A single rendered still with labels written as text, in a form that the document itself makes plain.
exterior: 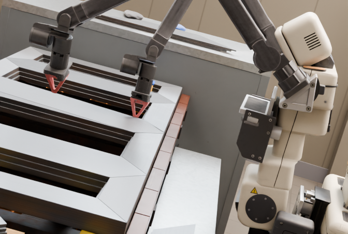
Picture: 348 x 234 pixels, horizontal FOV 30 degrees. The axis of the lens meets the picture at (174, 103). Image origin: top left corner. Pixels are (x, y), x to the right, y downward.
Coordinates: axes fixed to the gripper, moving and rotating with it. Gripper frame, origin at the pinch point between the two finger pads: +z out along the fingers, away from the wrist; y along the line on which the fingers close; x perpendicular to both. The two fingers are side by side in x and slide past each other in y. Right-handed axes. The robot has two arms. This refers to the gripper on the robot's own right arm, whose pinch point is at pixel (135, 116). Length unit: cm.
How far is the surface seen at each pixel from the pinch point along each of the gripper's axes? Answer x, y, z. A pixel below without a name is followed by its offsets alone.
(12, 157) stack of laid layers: -23, 63, 13
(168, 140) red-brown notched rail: 13.9, 4.5, 4.6
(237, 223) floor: 59, -149, 62
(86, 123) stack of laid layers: -13.6, 18.3, 4.7
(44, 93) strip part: -33.8, 2.9, 0.6
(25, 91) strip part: -40.0, 6.4, 1.2
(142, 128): 4.7, 11.8, 2.0
